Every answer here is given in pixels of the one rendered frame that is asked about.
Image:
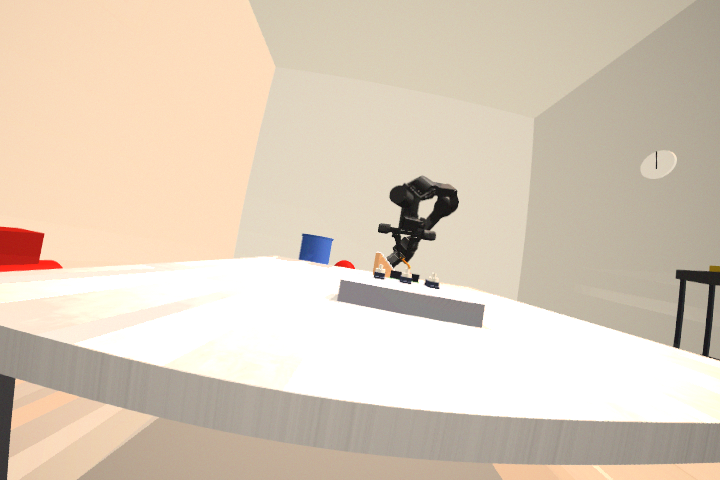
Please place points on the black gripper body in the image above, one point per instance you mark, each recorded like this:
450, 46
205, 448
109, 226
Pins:
425, 234

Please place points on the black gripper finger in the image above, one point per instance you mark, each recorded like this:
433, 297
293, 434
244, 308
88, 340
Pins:
412, 241
398, 243

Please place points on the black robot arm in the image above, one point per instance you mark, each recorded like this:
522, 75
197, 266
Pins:
408, 197

